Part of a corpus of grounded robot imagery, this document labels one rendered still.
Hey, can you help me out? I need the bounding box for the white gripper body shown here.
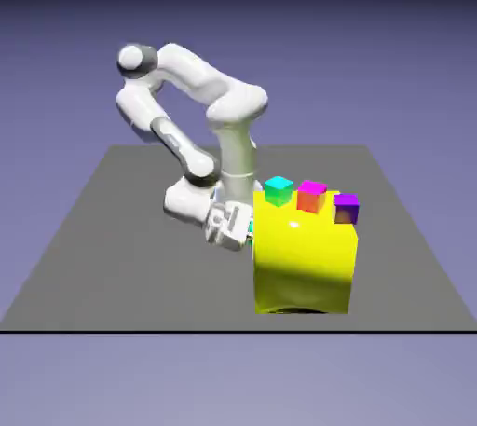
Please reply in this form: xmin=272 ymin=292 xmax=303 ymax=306
xmin=214 ymin=201 xmax=255 ymax=253

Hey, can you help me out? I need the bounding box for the small cyan cube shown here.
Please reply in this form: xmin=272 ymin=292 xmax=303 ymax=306
xmin=263 ymin=175 xmax=294 ymax=208

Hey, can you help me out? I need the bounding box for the small magenta cube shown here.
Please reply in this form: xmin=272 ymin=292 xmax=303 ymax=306
xmin=296 ymin=179 xmax=329 ymax=215

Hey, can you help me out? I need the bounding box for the small purple cube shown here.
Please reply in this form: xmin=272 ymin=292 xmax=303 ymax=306
xmin=332 ymin=193 xmax=361 ymax=226

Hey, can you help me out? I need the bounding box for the large yellow box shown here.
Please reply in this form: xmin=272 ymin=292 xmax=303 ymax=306
xmin=252 ymin=188 xmax=360 ymax=315

